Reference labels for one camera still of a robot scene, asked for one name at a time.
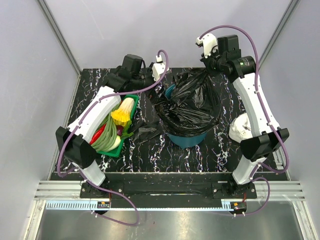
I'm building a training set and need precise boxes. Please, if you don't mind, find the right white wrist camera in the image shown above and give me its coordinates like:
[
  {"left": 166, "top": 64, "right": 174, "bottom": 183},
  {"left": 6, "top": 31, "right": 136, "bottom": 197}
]
[{"left": 195, "top": 33, "right": 218, "bottom": 59}]

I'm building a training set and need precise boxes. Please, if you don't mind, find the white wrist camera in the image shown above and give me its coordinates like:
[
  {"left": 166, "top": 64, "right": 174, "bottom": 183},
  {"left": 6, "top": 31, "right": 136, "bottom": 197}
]
[
  {"left": 151, "top": 62, "right": 170, "bottom": 82},
  {"left": 195, "top": 33, "right": 218, "bottom": 59}
]

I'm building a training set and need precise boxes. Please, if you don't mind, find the purple onion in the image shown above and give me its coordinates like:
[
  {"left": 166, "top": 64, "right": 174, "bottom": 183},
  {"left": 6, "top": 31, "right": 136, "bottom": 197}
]
[{"left": 116, "top": 125, "right": 124, "bottom": 137}]

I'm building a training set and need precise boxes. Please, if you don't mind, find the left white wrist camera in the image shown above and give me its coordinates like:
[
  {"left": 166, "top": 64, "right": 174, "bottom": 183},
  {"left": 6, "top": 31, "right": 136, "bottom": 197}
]
[{"left": 151, "top": 62, "right": 170, "bottom": 82}]

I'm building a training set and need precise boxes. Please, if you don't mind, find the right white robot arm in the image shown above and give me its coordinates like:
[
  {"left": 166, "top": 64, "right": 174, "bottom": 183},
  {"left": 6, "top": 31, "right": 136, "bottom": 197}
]
[{"left": 196, "top": 33, "right": 290, "bottom": 198}]

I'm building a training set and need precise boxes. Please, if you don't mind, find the aluminium frame rail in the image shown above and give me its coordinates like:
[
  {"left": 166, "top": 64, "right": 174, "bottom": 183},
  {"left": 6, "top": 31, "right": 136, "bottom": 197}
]
[{"left": 249, "top": 73, "right": 307, "bottom": 202}]

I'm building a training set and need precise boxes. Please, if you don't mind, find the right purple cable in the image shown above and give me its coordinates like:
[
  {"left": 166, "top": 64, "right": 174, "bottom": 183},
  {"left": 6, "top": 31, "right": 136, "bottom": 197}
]
[{"left": 197, "top": 24, "right": 292, "bottom": 217}]

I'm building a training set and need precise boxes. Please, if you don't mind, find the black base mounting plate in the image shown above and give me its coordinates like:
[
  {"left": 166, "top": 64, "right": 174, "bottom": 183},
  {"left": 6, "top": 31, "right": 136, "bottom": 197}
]
[{"left": 49, "top": 171, "right": 258, "bottom": 201}]

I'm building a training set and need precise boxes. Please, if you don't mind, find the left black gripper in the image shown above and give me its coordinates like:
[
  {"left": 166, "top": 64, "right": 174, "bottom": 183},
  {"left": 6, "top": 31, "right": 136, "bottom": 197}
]
[{"left": 132, "top": 63, "right": 168, "bottom": 104}]

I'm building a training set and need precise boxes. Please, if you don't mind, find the white round vegetable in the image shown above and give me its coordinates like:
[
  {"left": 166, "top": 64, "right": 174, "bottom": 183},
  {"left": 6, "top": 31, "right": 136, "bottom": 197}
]
[{"left": 107, "top": 135, "right": 121, "bottom": 152}]

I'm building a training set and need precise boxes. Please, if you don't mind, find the black trash bag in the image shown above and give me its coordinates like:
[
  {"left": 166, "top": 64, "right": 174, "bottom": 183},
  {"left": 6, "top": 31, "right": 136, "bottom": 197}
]
[
  {"left": 149, "top": 68, "right": 222, "bottom": 137},
  {"left": 129, "top": 120, "right": 162, "bottom": 145}
]

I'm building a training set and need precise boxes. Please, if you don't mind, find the purple cable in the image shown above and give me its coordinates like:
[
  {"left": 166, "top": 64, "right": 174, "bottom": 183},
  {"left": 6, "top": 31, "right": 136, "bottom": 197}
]
[
  {"left": 56, "top": 49, "right": 170, "bottom": 227},
  {"left": 197, "top": 24, "right": 292, "bottom": 217}
]

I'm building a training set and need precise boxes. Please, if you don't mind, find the red chili pepper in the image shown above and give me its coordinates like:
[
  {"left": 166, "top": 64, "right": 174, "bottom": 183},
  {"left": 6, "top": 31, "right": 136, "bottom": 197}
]
[{"left": 89, "top": 123, "right": 106, "bottom": 145}]

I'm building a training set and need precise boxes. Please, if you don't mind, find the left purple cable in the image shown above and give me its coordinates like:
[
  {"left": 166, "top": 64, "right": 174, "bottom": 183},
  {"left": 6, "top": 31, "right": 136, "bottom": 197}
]
[{"left": 56, "top": 49, "right": 170, "bottom": 227}]

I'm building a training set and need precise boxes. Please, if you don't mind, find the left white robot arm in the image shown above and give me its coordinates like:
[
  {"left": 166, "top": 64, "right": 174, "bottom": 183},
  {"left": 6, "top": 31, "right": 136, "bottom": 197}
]
[{"left": 55, "top": 53, "right": 168, "bottom": 198}]

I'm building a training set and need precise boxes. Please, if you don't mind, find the green vegetable basket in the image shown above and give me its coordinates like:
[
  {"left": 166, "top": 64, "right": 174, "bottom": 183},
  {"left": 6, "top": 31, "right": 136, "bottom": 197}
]
[{"left": 96, "top": 94, "right": 140, "bottom": 157}]

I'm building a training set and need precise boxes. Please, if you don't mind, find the teal trash bin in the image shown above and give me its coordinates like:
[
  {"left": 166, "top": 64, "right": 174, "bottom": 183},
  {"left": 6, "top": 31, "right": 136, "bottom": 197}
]
[{"left": 164, "top": 84, "right": 208, "bottom": 150}]

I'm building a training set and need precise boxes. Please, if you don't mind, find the yellow white napa cabbage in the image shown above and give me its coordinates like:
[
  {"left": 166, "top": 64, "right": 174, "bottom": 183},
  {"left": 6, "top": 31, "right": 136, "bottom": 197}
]
[{"left": 110, "top": 97, "right": 135, "bottom": 127}]

